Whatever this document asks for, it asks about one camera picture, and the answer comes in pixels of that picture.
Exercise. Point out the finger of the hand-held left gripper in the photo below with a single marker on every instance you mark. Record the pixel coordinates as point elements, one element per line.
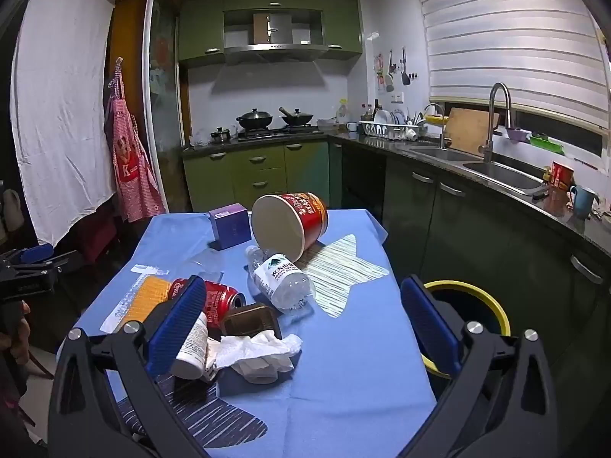
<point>36,254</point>

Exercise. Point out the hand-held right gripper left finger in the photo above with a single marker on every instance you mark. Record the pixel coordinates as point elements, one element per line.
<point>179,324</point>

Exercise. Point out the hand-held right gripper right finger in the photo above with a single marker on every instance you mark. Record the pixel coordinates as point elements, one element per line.
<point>429,324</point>

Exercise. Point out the white pill bottle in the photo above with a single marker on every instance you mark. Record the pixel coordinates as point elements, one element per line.
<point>193,348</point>

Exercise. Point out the orange snack packet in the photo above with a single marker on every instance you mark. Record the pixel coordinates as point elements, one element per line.
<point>145,296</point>

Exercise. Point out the yellow rimmed trash bin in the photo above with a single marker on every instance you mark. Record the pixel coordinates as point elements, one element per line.
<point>472,310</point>

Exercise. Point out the red soda can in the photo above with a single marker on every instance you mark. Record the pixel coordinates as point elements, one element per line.
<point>219,300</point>

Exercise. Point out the clear plastic bag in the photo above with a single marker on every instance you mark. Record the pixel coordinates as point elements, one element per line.
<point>207,265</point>

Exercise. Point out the brown plastic box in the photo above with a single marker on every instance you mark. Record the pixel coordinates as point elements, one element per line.
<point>248,319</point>

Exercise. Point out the white tissue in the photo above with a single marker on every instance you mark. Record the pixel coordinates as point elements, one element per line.
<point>257,355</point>

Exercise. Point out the purple cardboard box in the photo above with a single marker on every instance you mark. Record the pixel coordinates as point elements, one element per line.
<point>231,229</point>

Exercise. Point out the clear plastic water bottle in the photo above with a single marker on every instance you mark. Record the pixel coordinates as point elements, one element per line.
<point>281,279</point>

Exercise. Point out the red paper noodle cup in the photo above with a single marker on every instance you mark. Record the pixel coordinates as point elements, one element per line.
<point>305,219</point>

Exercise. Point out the person's left forearm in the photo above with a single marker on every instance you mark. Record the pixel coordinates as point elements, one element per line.
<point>9,400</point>

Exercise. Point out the person's left hand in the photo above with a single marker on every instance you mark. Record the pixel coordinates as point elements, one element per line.
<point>16,350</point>

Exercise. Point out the blue star print tablecloth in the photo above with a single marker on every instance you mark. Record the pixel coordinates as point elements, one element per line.
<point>334,367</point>

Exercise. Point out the dark green base cabinet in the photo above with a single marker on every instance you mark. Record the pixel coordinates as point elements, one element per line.
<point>477,229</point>

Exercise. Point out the red patterned package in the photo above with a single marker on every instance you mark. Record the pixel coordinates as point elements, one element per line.
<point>131,162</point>

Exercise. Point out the white hanging sheet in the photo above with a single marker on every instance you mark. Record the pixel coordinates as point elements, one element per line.
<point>62,105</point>

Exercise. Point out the steel double sink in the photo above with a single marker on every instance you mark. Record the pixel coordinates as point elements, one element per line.
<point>501,174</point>

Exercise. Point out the light green base cabinet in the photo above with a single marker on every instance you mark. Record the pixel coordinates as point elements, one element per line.
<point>257,171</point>

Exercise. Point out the blue mug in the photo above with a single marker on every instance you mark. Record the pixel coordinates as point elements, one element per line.
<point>583,203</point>

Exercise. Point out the small steel faucet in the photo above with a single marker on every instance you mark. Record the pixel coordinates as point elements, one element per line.
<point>442,129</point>

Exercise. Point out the wooden cutting board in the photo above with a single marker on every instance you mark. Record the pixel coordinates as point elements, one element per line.
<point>470,131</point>

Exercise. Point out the white dish rack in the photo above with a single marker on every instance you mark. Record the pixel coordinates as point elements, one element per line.
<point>389,129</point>

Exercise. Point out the red tin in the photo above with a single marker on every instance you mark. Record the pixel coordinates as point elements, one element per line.
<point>562,174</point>

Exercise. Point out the tall steel faucet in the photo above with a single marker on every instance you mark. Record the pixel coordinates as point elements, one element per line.
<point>490,129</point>

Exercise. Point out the purple sink caddy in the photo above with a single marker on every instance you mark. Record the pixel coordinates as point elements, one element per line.
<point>518,135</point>

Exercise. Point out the green plastic tray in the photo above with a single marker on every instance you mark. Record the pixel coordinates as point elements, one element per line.
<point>546,144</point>

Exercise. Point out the gas stove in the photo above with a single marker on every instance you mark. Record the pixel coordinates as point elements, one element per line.
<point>277,132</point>

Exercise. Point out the glass sliding door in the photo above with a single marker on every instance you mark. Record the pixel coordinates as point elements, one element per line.
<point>164,81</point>

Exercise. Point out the black wok with lid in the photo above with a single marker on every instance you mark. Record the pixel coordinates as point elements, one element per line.
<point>254,119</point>
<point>297,118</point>

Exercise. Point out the cooking oil bottle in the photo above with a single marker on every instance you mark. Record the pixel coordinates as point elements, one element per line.
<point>342,113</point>

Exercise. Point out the hanging ladle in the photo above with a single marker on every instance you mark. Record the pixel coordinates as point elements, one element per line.
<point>390,81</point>

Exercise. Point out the black hanging spatula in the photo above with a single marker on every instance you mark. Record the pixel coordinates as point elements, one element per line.
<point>405,78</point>

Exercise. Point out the steel range hood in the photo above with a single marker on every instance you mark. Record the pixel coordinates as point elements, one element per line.
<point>274,50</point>

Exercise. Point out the white window blind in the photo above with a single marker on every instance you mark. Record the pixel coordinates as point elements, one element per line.
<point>506,43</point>

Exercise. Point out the colourful wall hanging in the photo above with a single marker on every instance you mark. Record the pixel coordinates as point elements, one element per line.
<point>380,71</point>

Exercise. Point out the green wall cabinet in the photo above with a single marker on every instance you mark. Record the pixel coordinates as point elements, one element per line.
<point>200,28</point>

